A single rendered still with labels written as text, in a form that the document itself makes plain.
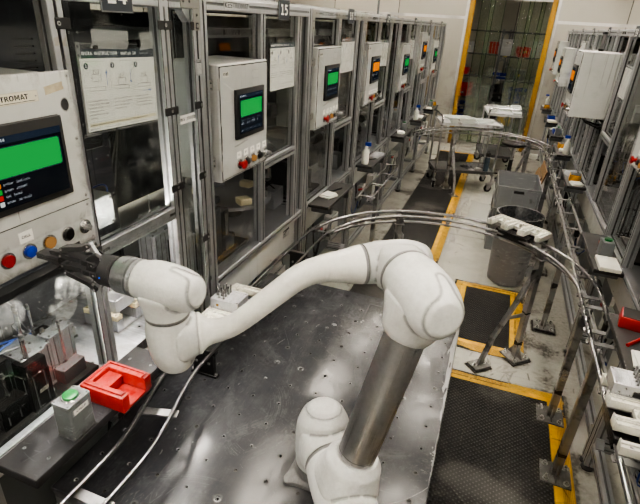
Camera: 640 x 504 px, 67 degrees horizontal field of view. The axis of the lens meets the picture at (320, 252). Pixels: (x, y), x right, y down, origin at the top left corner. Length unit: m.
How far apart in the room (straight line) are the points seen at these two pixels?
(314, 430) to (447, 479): 1.29
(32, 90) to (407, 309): 0.99
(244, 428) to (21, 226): 0.97
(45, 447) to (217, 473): 0.50
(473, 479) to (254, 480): 1.32
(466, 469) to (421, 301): 1.78
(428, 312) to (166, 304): 0.55
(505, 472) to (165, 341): 2.01
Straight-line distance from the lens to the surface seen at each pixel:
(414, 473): 1.74
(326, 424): 1.45
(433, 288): 1.02
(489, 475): 2.73
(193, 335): 1.17
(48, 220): 1.42
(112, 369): 1.68
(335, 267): 1.15
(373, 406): 1.21
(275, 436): 1.78
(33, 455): 1.56
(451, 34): 9.51
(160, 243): 2.09
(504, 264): 4.33
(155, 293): 1.09
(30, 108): 1.35
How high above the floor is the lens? 1.98
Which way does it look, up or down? 26 degrees down
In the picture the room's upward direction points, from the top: 3 degrees clockwise
